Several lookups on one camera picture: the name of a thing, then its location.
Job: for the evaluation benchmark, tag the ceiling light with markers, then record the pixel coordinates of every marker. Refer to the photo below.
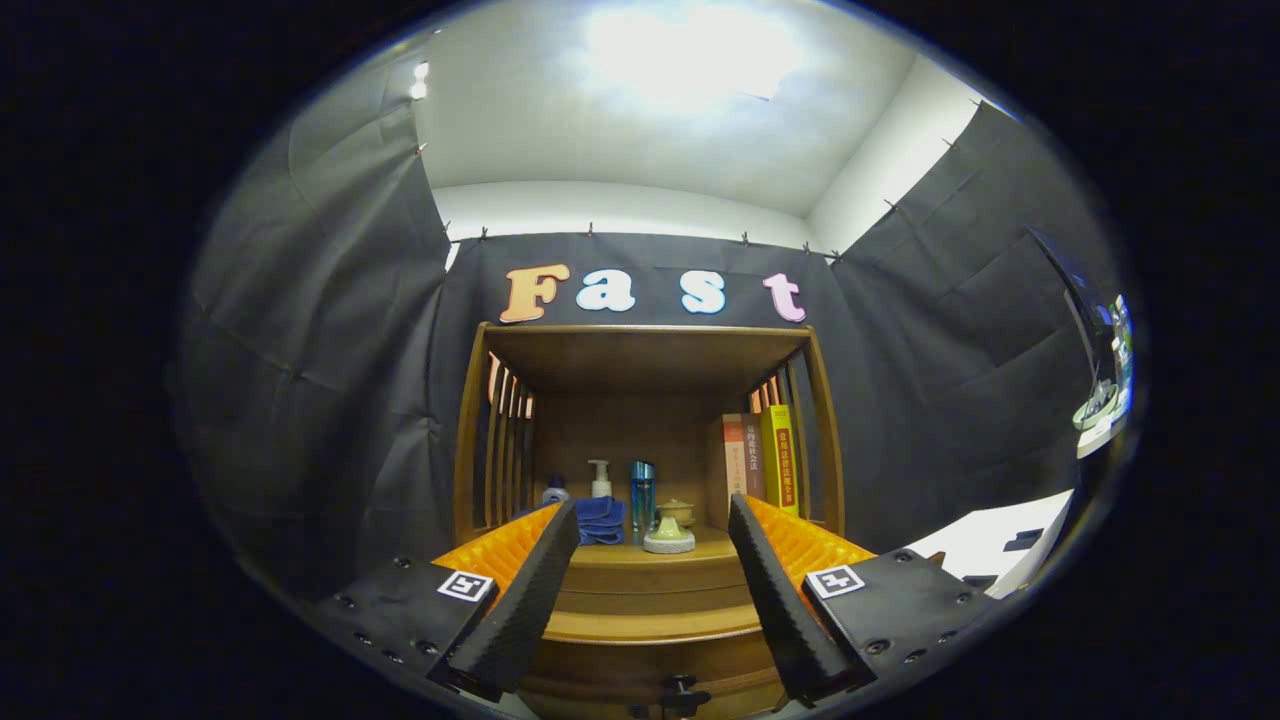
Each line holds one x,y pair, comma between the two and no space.
419,88

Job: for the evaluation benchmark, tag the white round bowl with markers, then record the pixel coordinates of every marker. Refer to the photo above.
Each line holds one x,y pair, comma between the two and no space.
1095,408

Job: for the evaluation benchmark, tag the small blue-capped bottle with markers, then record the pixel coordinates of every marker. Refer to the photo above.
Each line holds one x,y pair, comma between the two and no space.
555,492

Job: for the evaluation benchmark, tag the blue glass tumbler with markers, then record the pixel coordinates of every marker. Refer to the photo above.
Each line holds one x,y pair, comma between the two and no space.
642,495

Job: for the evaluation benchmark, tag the black backdrop cloth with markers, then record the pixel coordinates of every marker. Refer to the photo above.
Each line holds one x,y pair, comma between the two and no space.
900,400

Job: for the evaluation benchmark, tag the blue folded towel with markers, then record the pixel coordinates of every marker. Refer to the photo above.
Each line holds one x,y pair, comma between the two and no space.
600,520

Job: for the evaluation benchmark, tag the wooden countertop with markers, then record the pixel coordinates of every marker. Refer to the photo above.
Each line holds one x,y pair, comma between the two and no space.
710,545

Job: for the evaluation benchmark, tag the white table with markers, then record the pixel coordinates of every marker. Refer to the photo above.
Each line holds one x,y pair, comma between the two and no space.
960,550

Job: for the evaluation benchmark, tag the wooden cabinet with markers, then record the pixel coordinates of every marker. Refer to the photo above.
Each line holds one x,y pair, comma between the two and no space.
640,355

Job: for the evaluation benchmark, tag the wooden drawer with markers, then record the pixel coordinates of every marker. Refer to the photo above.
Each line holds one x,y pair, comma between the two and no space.
650,625

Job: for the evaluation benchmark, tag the dark monitor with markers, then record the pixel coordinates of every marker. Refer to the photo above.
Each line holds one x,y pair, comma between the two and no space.
1085,310

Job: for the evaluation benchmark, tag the brown book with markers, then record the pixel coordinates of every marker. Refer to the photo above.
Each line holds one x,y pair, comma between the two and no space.
754,455

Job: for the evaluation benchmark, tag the orange and white book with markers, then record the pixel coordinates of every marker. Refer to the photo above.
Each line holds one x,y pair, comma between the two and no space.
733,460

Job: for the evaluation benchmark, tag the yellow book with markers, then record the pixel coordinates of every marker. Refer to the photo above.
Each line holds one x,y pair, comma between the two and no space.
781,460

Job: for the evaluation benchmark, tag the beige lidded teacup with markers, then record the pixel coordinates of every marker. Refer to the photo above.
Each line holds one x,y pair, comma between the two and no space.
678,510

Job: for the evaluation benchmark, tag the pale green oval dish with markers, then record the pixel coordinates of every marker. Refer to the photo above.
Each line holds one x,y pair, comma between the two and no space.
668,540

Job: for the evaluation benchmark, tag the white pump bottle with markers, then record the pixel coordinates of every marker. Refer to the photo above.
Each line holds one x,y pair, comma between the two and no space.
600,485

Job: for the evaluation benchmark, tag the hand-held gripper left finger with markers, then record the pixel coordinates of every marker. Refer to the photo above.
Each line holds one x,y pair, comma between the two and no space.
535,600

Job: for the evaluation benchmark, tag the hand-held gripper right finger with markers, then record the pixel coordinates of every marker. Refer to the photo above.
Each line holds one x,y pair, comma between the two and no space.
780,610

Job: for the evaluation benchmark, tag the black block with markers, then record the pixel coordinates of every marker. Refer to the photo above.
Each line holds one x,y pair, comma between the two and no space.
975,581
1022,540

